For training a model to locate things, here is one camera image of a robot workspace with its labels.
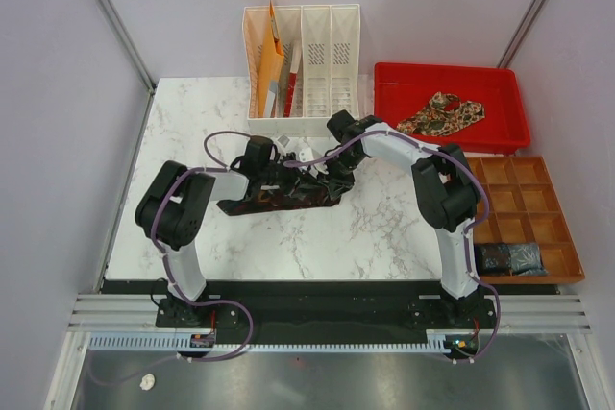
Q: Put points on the brown compartment tray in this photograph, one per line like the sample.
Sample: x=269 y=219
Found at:
x=524 y=209

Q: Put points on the red white booklet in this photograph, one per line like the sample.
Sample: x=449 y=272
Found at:
x=295 y=62

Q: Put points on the crumpled white paper ball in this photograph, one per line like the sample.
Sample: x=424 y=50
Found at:
x=147 y=382

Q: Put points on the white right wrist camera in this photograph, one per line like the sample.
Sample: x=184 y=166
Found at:
x=307 y=157

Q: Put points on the blue-grey rolled tie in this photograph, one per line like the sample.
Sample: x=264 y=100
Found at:
x=526 y=260

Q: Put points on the white cable duct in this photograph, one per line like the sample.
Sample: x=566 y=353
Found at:
x=184 y=342

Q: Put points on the white file organizer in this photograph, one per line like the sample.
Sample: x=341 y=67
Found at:
x=327 y=80

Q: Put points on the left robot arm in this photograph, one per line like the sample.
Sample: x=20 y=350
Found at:
x=172 y=210

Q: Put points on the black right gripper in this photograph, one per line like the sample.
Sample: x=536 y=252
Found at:
x=336 y=184

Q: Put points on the dark rolled tie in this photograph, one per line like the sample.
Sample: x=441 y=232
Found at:
x=493 y=259

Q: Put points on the floral cream patterned tie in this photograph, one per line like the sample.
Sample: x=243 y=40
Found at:
x=443 y=115

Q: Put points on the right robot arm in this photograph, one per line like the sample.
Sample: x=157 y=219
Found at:
x=447 y=193

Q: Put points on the grey folder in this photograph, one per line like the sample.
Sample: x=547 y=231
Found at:
x=271 y=100

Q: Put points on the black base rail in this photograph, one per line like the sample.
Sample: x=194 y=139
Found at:
x=327 y=310

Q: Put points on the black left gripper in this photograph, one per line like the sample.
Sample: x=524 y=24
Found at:
x=298 y=188

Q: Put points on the orange envelope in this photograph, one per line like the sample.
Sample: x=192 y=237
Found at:
x=271 y=58

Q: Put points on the dark red patterned tie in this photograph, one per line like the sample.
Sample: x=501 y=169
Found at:
x=270 y=202

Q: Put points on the red plastic bin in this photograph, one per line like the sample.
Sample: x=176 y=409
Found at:
x=402 y=89

